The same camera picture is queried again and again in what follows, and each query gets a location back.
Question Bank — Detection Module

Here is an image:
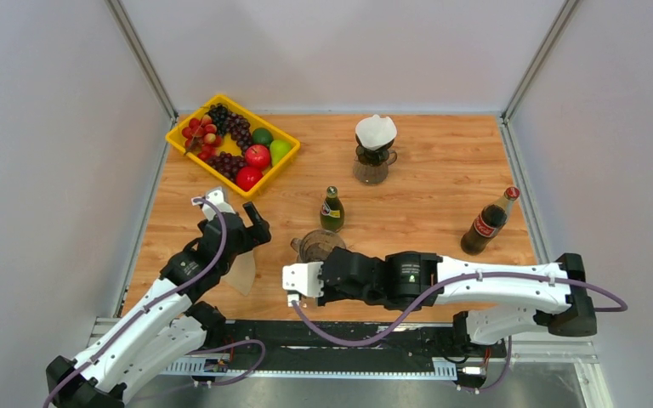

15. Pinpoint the grey clear plastic dripper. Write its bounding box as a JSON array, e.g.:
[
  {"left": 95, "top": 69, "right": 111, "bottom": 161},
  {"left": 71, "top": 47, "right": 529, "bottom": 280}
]
[{"left": 290, "top": 229, "right": 347, "bottom": 263}]

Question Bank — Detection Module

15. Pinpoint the dark olive coffee dripper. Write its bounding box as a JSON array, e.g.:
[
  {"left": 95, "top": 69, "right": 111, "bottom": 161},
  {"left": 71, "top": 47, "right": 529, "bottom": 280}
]
[{"left": 355, "top": 142, "right": 398, "bottom": 167}]

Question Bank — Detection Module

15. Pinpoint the white paper coffee filter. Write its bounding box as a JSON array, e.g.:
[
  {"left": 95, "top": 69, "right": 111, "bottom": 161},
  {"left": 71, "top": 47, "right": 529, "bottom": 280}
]
[{"left": 355, "top": 114, "right": 398, "bottom": 150}]

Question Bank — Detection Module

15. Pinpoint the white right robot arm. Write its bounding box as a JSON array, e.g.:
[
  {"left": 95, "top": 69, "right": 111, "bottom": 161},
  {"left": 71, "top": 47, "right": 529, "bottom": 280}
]
[{"left": 318, "top": 247, "right": 597, "bottom": 355}]

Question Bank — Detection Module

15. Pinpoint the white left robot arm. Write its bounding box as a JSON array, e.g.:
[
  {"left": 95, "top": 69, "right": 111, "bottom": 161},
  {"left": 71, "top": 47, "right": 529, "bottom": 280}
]
[{"left": 43, "top": 193, "right": 271, "bottom": 407}]

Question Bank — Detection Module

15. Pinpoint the brown paper coffee filter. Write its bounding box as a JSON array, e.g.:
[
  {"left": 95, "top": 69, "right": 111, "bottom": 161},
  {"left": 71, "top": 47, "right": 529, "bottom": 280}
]
[{"left": 223, "top": 251, "right": 256, "bottom": 296}]

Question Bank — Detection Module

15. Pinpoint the ribbed glass coffee server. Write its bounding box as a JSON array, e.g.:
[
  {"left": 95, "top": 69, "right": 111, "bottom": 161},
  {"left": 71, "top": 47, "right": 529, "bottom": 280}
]
[{"left": 353, "top": 159, "right": 389, "bottom": 185}]

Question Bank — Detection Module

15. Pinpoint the red apple near corner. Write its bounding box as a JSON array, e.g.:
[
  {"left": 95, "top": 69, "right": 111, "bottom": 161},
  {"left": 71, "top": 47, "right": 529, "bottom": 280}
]
[{"left": 236, "top": 166, "right": 264, "bottom": 191}]

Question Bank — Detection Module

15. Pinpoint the green Perrier glass bottle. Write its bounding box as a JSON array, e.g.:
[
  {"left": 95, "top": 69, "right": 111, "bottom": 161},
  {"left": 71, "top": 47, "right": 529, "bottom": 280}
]
[{"left": 320, "top": 186, "right": 345, "bottom": 232}]

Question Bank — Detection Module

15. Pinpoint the dark purple grape bunch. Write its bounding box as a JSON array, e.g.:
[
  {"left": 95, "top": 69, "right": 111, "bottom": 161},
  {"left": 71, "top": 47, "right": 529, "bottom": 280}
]
[{"left": 207, "top": 152, "right": 247, "bottom": 182}]

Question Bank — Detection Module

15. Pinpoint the red apple with stem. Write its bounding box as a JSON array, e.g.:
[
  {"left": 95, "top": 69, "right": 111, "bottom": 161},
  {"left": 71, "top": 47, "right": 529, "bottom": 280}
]
[{"left": 243, "top": 144, "right": 271, "bottom": 171}]

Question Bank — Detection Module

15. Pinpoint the green pear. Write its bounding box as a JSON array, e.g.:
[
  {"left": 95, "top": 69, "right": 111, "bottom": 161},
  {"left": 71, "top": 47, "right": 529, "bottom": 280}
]
[{"left": 270, "top": 139, "right": 292, "bottom": 167}]

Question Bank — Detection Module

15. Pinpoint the green lime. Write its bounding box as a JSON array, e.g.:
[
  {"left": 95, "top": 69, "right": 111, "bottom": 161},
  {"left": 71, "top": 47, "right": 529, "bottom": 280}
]
[{"left": 252, "top": 127, "right": 274, "bottom": 147}]

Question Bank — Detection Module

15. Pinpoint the yellow plastic fruit tray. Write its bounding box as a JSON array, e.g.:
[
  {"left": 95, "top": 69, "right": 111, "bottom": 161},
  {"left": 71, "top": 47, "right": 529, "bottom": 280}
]
[{"left": 165, "top": 94, "right": 301, "bottom": 199}]

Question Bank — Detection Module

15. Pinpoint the red lychee fruit cluster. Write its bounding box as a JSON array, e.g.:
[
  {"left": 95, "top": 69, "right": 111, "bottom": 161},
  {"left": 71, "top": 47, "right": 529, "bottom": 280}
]
[{"left": 181, "top": 114, "right": 223, "bottom": 162}]

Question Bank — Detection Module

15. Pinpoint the cola glass bottle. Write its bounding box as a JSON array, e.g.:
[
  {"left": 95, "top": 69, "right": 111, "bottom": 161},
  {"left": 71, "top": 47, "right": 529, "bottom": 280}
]
[{"left": 460, "top": 186, "right": 520, "bottom": 255}]

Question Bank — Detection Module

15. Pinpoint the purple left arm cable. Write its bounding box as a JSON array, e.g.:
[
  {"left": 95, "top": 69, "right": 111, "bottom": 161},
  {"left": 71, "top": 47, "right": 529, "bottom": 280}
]
[{"left": 42, "top": 196, "right": 269, "bottom": 408}]

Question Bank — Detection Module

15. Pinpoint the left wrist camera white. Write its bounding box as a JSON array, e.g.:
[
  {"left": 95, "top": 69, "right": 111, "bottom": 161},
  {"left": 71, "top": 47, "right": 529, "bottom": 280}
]
[{"left": 190, "top": 187, "right": 236, "bottom": 221}]

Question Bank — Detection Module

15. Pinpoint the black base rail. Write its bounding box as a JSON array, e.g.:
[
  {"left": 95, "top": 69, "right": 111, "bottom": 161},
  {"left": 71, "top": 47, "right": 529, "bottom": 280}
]
[{"left": 169, "top": 318, "right": 508, "bottom": 373}]

